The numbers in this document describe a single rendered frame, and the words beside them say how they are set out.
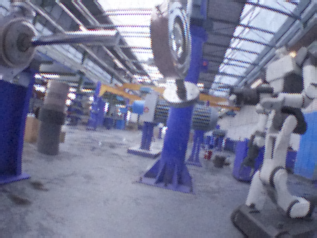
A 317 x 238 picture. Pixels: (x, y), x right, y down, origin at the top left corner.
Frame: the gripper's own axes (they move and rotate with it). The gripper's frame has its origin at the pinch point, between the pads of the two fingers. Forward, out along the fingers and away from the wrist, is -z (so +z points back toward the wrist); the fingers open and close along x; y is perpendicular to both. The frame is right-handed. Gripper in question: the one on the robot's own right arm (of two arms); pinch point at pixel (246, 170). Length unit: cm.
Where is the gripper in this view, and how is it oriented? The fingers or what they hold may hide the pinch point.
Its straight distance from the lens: 139.0
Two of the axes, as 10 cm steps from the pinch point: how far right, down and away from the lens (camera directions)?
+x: -9.3, -3.7, -0.5
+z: 3.7, -9.3, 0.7
